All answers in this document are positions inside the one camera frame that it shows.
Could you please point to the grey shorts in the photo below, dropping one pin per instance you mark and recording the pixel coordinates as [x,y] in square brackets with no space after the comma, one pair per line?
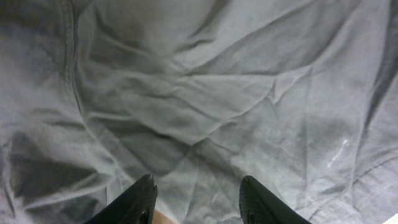
[300,94]

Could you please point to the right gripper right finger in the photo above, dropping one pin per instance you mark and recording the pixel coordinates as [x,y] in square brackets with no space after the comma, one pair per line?
[258,205]

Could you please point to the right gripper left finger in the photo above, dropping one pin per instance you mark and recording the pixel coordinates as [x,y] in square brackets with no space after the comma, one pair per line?
[136,205]

